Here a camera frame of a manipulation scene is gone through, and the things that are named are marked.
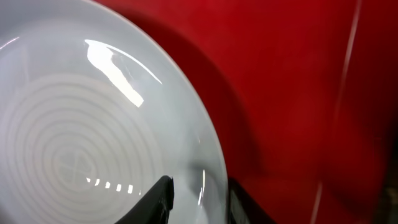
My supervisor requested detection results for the red serving tray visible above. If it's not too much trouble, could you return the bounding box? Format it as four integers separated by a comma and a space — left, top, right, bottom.
104, 0, 397, 223

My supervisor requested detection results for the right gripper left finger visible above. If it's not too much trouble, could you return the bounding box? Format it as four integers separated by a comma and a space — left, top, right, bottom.
115, 175, 174, 224

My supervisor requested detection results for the large light blue plate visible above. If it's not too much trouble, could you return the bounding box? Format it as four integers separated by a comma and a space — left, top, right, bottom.
1, 0, 228, 223

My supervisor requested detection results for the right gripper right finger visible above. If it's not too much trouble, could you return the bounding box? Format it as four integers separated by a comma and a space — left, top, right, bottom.
228, 177, 276, 224

